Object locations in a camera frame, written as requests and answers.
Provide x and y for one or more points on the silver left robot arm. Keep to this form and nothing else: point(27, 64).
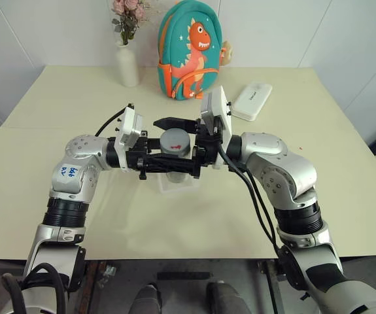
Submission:
point(76, 183)

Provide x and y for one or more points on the white rectangular case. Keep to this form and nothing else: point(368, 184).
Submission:
point(252, 100)

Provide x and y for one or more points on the dark rounded shape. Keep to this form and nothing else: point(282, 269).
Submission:
point(146, 299)
point(225, 297)

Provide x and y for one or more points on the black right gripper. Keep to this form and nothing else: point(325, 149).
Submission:
point(209, 144)

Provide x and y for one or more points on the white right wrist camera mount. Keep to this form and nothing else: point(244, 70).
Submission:
point(222, 111)

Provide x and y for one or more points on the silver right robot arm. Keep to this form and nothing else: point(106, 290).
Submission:
point(292, 176)

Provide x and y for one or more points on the pink flower bouquet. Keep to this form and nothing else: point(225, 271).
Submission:
point(129, 16)

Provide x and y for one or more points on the teal dinosaur backpack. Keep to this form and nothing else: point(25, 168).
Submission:
point(191, 49)

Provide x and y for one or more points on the white ceramic vase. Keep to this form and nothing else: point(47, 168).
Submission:
point(127, 65)

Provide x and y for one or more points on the clear plastic box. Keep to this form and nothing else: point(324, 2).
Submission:
point(178, 189)

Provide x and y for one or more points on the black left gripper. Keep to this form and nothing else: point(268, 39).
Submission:
point(137, 157)

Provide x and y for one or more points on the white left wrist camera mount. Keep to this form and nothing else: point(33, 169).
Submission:
point(127, 126)

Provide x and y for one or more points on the grey jar lid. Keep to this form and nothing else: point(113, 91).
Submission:
point(175, 142)

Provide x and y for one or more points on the black bar under table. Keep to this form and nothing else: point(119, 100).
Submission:
point(182, 276)

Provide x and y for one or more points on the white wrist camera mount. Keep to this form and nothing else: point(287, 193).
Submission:
point(127, 126)
point(222, 111)

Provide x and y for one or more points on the metal table leg frame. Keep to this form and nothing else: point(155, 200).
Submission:
point(272, 284)

